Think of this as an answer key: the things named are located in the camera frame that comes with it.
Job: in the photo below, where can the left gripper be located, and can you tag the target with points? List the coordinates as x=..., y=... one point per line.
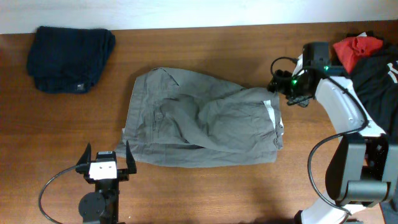
x=122, y=175

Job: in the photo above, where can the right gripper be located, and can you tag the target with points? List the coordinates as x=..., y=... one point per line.
x=281, y=85

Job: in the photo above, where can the grey shorts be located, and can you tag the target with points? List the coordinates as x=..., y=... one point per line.
x=181, y=118

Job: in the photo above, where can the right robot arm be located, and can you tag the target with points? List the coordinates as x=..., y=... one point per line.
x=363, y=171

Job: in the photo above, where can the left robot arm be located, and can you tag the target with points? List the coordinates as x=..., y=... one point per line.
x=102, y=205

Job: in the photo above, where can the red garment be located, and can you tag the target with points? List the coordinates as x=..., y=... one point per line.
x=351, y=49

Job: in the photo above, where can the black printed t-shirt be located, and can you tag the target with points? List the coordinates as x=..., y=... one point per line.
x=375, y=83

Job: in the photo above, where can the folded navy blue garment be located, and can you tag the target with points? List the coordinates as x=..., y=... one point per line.
x=66, y=60

